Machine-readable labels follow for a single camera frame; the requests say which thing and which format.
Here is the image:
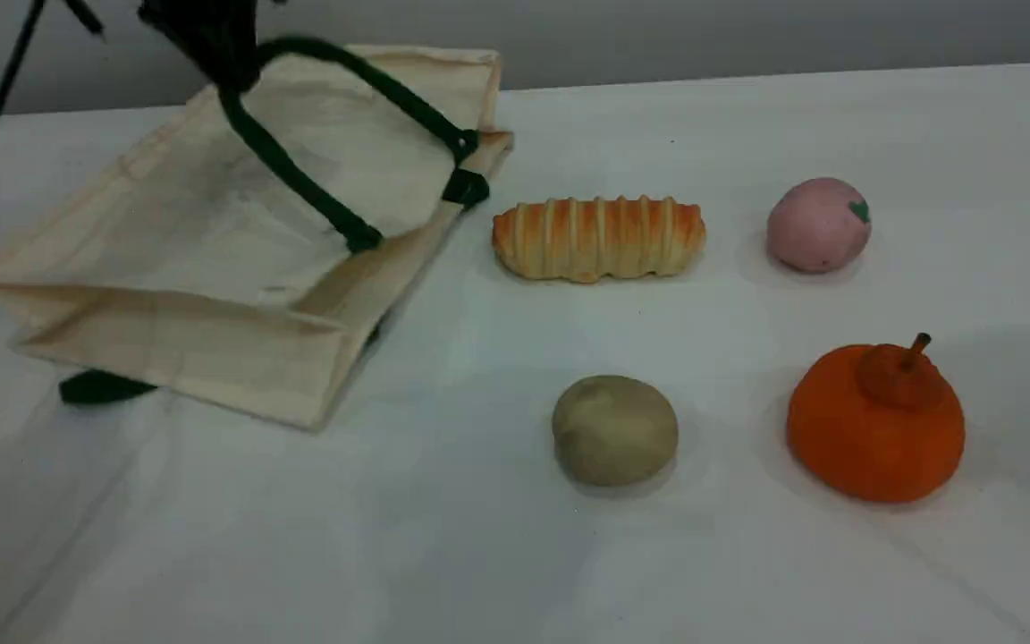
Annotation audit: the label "beige round egg yolk pastry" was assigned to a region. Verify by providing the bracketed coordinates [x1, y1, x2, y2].
[552, 374, 680, 489]

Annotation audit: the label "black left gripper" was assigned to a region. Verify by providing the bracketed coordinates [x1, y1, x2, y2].
[138, 0, 262, 94]

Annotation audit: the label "pink peach bun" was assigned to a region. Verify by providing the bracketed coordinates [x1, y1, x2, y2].
[765, 177, 872, 275]

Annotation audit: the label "striped orange bread roll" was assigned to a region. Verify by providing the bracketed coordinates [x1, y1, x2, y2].
[491, 195, 708, 285]

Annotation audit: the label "orange tangerine toy with stem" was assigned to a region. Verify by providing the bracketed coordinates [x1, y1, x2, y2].
[786, 333, 967, 504]

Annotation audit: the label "white canvas handbag green handles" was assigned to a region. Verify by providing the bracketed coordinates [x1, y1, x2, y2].
[0, 36, 514, 432]

